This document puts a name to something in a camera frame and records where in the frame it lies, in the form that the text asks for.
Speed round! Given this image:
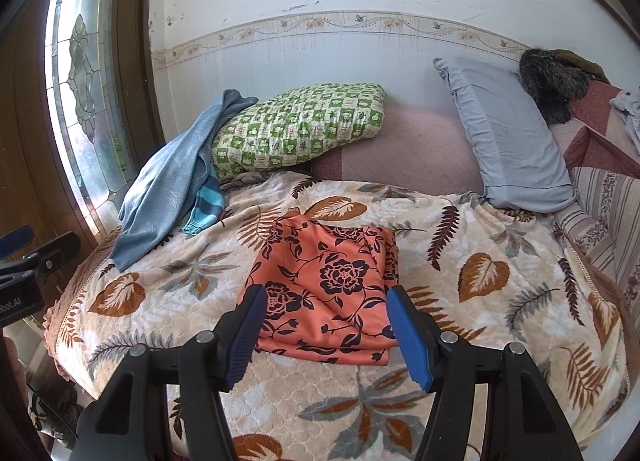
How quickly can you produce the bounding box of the leaf pattern fleece blanket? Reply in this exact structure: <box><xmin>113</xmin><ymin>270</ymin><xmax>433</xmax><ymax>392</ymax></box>
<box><xmin>44</xmin><ymin>172</ymin><xmax>631</xmax><ymax>460</ymax></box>

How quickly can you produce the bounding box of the orange floral garment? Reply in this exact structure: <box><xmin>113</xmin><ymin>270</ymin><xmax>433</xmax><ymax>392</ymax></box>
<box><xmin>245</xmin><ymin>215</ymin><xmax>399</xmax><ymax>366</ymax></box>

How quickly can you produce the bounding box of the olive brown cloth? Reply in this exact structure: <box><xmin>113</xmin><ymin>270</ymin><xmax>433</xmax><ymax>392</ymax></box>
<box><xmin>550</xmin><ymin>49</ymin><xmax>610</xmax><ymax>84</ymax></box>

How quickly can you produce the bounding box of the striped floral cushion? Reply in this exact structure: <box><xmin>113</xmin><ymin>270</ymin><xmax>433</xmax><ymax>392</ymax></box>
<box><xmin>555</xmin><ymin>167</ymin><xmax>640</xmax><ymax>328</ymax></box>

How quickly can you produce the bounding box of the blue sweater with striped cuff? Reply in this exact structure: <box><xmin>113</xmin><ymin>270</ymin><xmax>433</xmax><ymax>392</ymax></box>
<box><xmin>111</xmin><ymin>89</ymin><xmax>257</xmax><ymax>271</ymax></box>

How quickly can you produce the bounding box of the grey blue pillow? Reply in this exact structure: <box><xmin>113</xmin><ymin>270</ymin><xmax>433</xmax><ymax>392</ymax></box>
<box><xmin>433</xmin><ymin>57</ymin><xmax>577</xmax><ymax>214</ymax></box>

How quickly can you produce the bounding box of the grey cloth on sofa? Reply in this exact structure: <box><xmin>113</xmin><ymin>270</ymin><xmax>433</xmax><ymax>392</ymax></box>
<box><xmin>610</xmin><ymin>90</ymin><xmax>640</xmax><ymax>153</ymax></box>

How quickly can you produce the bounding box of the green checkered pillow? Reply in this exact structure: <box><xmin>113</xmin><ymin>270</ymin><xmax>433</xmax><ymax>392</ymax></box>
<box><xmin>212</xmin><ymin>83</ymin><xmax>386</xmax><ymax>182</ymax></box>

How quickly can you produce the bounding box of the dark furry item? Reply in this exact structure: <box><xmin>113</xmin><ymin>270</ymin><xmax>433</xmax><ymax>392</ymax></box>
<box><xmin>518</xmin><ymin>48</ymin><xmax>590</xmax><ymax>125</ymax></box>

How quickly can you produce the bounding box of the pink quilted mattress cover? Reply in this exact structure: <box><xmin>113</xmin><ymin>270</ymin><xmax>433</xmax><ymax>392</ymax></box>
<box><xmin>311</xmin><ymin>106</ymin><xmax>483</xmax><ymax>195</ymax></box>

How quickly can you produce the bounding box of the stained glass window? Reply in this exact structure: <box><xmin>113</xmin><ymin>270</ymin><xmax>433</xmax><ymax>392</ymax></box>
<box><xmin>44</xmin><ymin>0</ymin><xmax>134</xmax><ymax>239</ymax></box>

